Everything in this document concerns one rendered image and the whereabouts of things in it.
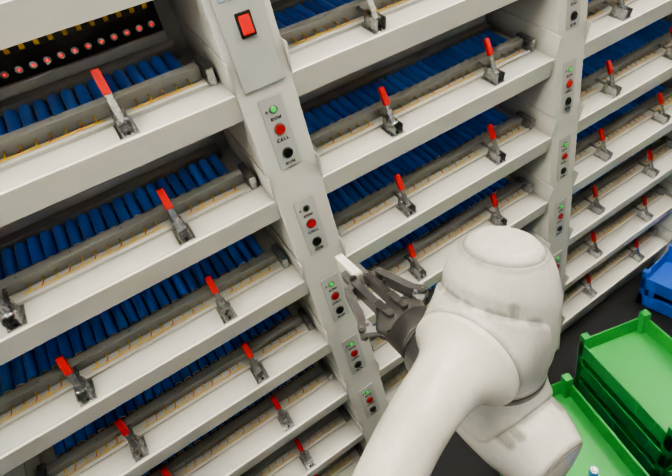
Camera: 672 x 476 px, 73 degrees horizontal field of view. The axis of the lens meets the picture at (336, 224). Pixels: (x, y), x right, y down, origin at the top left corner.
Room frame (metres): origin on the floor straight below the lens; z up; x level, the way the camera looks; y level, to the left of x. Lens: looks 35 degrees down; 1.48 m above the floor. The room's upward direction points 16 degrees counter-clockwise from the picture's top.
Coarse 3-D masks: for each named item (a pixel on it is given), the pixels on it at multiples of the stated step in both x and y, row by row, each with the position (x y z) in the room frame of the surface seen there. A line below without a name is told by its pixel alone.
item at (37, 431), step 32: (288, 256) 0.73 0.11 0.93; (256, 288) 0.69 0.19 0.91; (288, 288) 0.67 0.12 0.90; (256, 320) 0.65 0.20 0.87; (160, 352) 0.60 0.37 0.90; (192, 352) 0.60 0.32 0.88; (64, 384) 0.58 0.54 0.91; (96, 384) 0.56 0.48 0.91; (128, 384) 0.55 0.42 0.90; (0, 416) 0.54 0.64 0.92; (32, 416) 0.53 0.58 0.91; (64, 416) 0.52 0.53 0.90; (96, 416) 0.53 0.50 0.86; (0, 448) 0.49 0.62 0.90; (32, 448) 0.49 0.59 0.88
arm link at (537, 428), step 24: (480, 408) 0.25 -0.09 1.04; (504, 408) 0.24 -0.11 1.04; (528, 408) 0.24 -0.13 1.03; (552, 408) 0.24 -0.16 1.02; (480, 432) 0.24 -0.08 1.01; (504, 432) 0.23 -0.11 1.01; (528, 432) 0.22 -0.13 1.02; (552, 432) 0.22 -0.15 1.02; (576, 432) 0.22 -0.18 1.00; (480, 456) 0.24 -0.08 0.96; (504, 456) 0.22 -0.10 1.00; (528, 456) 0.21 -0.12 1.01; (552, 456) 0.20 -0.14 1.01; (576, 456) 0.21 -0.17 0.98
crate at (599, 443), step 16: (560, 384) 0.63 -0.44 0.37; (560, 400) 0.62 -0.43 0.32; (576, 400) 0.60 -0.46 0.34; (576, 416) 0.57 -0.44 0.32; (592, 416) 0.54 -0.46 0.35; (592, 432) 0.52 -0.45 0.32; (608, 432) 0.49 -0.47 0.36; (592, 448) 0.49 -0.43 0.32; (608, 448) 0.48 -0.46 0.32; (624, 448) 0.45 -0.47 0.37; (576, 464) 0.46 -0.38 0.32; (592, 464) 0.45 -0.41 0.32; (608, 464) 0.44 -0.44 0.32; (624, 464) 0.44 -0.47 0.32
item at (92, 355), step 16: (272, 256) 0.73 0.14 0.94; (240, 272) 0.71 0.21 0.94; (208, 288) 0.69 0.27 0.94; (224, 288) 0.70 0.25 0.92; (176, 304) 0.67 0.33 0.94; (192, 304) 0.67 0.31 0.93; (144, 320) 0.65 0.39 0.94; (160, 320) 0.65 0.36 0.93; (112, 336) 0.63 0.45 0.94; (128, 336) 0.62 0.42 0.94; (96, 352) 0.60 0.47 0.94; (112, 352) 0.61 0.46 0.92; (80, 368) 0.59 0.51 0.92; (96, 368) 0.59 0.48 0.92; (32, 384) 0.57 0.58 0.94; (48, 384) 0.57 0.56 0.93; (0, 400) 0.55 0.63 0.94; (16, 400) 0.55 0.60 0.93
